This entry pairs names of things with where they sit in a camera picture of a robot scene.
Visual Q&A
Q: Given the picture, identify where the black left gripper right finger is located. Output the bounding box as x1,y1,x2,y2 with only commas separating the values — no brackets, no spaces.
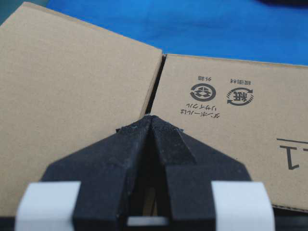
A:
151,116,251,223

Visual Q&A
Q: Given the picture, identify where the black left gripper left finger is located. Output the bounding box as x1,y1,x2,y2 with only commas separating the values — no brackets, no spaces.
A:
41,116,152,231

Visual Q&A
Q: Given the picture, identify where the brown cardboard box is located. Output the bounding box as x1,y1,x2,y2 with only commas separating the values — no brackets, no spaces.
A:
0,2,308,217

